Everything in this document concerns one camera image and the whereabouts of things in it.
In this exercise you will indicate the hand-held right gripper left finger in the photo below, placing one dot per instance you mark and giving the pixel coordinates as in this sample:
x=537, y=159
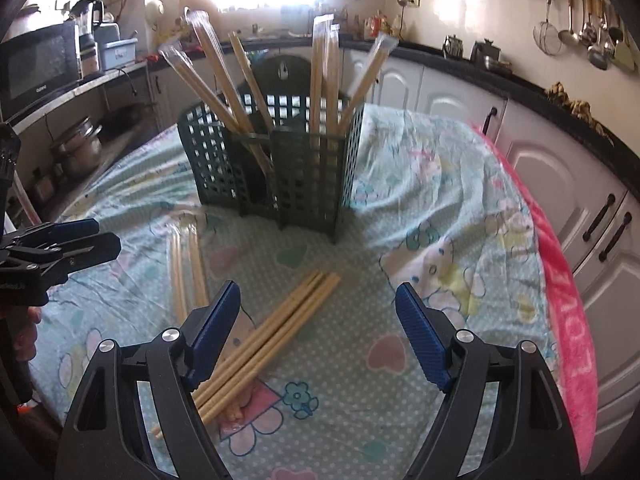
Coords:
x=215, y=332

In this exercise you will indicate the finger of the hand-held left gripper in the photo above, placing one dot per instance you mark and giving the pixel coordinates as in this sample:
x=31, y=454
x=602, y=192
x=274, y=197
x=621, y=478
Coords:
x=85, y=255
x=65, y=230

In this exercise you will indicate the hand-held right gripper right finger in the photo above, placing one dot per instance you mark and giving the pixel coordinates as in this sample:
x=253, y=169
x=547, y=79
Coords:
x=422, y=340

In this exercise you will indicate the pile of bamboo chopsticks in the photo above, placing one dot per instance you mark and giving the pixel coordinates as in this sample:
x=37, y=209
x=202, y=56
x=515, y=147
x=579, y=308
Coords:
x=280, y=330

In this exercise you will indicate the dark green plastic utensil holder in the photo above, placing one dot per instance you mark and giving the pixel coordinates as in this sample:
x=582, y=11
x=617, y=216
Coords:
x=300, y=170

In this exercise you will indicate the bamboo chopstick pair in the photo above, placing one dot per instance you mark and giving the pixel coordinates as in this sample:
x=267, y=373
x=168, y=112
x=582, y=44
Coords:
x=333, y=90
x=215, y=55
x=247, y=75
x=317, y=75
x=200, y=85
x=367, y=75

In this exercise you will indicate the person's left hand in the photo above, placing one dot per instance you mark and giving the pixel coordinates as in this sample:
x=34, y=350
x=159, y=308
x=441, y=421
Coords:
x=29, y=335

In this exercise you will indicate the cartoon printed light blue tablecloth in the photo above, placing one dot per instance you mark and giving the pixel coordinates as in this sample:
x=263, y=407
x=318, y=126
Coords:
x=400, y=260

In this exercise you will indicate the stack of metal pots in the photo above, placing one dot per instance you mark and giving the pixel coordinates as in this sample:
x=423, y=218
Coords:
x=77, y=147

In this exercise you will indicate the pink blanket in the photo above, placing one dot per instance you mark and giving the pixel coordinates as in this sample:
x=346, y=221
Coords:
x=565, y=310

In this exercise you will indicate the black microwave oven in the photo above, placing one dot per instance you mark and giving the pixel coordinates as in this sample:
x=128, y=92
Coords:
x=35, y=70

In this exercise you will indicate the blue plastic box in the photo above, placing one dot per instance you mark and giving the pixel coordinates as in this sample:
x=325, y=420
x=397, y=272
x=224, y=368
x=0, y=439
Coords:
x=119, y=54

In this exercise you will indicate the blender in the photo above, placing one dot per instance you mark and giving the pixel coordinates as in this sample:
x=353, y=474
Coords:
x=89, y=40

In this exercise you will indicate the ginger roots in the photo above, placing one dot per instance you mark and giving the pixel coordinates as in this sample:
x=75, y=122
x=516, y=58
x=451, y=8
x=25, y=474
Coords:
x=575, y=105

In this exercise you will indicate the shallow metal bowl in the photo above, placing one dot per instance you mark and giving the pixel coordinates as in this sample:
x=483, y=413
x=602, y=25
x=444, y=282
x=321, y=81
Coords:
x=498, y=65

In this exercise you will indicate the metal pot with lid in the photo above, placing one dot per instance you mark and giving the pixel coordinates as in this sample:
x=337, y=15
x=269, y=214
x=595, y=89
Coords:
x=485, y=52

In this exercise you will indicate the row of condiment bottles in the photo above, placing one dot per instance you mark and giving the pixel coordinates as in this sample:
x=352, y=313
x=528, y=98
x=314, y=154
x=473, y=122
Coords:
x=375, y=25

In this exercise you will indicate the metal mesh strainer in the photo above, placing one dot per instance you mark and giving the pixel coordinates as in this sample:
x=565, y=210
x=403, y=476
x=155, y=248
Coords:
x=547, y=37

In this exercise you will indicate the large metal ladle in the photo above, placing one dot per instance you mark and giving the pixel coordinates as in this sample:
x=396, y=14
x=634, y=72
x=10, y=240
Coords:
x=597, y=57

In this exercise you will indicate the small metal ladle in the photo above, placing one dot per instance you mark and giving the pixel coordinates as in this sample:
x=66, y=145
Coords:
x=569, y=35

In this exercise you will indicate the green spatula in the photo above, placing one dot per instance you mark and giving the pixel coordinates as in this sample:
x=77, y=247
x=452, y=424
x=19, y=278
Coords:
x=625, y=57

